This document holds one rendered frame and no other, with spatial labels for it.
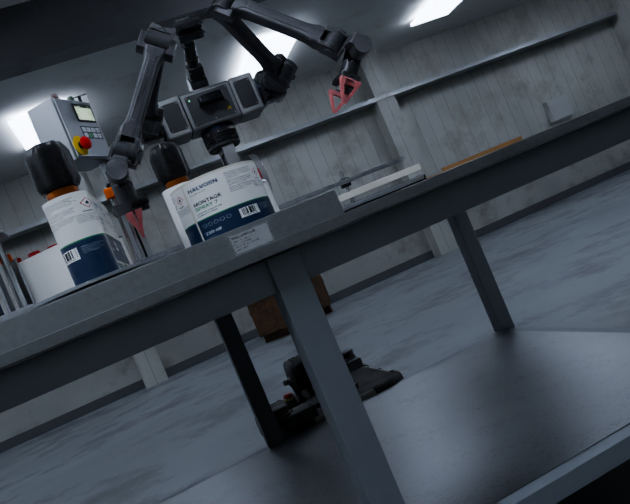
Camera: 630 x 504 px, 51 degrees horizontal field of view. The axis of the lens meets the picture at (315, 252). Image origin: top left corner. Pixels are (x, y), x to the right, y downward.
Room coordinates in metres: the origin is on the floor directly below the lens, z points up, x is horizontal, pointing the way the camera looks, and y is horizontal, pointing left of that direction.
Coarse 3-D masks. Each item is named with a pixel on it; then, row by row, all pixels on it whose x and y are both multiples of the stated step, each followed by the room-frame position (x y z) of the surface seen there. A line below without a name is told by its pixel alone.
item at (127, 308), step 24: (576, 120) 1.29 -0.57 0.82; (528, 144) 1.25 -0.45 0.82; (456, 168) 1.21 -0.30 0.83; (480, 168) 1.22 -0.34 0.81; (408, 192) 1.18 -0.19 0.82; (336, 216) 1.14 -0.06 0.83; (360, 216) 1.15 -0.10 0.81; (288, 240) 1.12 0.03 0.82; (240, 264) 1.09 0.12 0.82; (168, 288) 1.06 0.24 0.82; (192, 288) 1.07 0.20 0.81; (120, 312) 1.04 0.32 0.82; (48, 336) 1.01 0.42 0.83; (72, 336) 1.01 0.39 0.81; (0, 360) 0.99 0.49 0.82; (24, 360) 1.12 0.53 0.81
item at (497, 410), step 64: (448, 192) 1.25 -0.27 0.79; (320, 256) 1.17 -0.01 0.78; (128, 320) 1.08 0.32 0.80; (192, 320) 1.10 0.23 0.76; (320, 320) 1.15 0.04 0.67; (0, 384) 1.02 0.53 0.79; (64, 384) 1.04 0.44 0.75; (256, 384) 2.30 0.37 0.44; (320, 384) 1.13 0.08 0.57; (448, 384) 2.15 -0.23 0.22; (512, 384) 1.88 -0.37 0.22; (576, 384) 1.67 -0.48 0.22; (320, 448) 2.04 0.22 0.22; (384, 448) 1.80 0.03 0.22; (448, 448) 1.61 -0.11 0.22; (512, 448) 1.45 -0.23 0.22; (576, 448) 1.32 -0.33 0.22
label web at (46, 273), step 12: (48, 252) 1.73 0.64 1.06; (60, 252) 1.72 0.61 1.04; (24, 264) 1.74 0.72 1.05; (36, 264) 1.74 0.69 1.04; (48, 264) 1.73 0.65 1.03; (60, 264) 1.72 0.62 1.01; (24, 276) 1.75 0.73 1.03; (36, 276) 1.74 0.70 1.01; (48, 276) 1.73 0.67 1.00; (60, 276) 1.73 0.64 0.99; (12, 288) 1.70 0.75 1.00; (36, 288) 1.74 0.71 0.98; (48, 288) 1.74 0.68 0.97; (60, 288) 1.73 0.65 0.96; (36, 300) 1.75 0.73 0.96
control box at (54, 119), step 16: (32, 112) 1.88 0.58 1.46; (48, 112) 1.86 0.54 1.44; (64, 112) 1.88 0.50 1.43; (48, 128) 1.87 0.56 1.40; (64, 128) 1.86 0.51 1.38; (80, 128) 1.92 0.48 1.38; (64, 144) 1.86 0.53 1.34; (96, 144) 1.96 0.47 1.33; (80, 160) 1.88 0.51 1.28; (96, 160) 1.95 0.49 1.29
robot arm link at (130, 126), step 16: (144, 32) 1.96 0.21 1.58; (144, 48) 1.93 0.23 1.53; (160, 48) 1.94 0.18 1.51; (144, 64) 1.91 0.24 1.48; (160, 64) 1.95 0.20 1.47; (144, 80) 1.90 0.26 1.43; (144, 96) 1.88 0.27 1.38; (128, 112) 1.85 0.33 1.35; (144, 112) 1.87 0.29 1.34; (128, 128) 1.83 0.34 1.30; (128, 144) 1.82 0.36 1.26
